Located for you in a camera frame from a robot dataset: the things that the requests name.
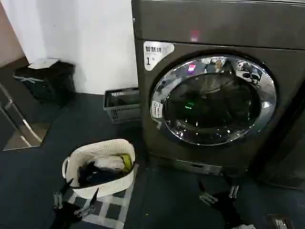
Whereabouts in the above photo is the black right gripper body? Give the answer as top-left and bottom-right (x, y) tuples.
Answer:
(211, 191), (242, 227)

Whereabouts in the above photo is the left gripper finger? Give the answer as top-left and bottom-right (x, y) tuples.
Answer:
(73, 187), (100, 217)
(53, 178), (73, 209)

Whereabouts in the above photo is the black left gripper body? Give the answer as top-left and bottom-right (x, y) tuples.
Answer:
(56, 201), (83, 229)

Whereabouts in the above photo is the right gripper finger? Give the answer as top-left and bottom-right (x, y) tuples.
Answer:
(198, 180), (218, 204)
(226, 176), (240, 199)

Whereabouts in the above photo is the grey white checked mat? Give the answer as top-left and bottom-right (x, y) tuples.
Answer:
(56, 164), (140, 227)

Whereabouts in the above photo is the black garment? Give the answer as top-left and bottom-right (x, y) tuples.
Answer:
(78, 161), (126, 188)

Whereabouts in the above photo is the white plastic laundry basket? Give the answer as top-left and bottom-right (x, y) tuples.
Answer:
(61, 138), (139, 199)

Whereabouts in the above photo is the white garment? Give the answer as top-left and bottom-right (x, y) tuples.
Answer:
(93, 154), (125, 173)

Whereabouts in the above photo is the floor socket box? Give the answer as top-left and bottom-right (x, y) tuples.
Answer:
(266, 213), (290, 229)

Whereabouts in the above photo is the yellow green garment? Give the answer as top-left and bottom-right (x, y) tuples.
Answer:
(116, 154), (133, 174)

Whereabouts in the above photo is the round chrome glass dryer door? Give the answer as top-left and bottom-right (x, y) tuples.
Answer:
(150, 54), (278, 146)

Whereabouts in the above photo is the small white door sticker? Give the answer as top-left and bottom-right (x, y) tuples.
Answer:
(152, 101), (164, 118)

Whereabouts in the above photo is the grey plastic crate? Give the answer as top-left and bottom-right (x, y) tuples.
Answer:
(103, 87), (142, 124)

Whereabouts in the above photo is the black bin with white liner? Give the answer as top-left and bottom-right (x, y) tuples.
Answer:
(13, 58), (77, 107)

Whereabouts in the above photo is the white energy label sticker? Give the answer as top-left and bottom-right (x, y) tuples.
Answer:
(143, 42), (175, 72)

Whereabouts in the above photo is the dark grey dryer with sticker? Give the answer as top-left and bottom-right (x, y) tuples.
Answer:
(132, 0), (305, 179)

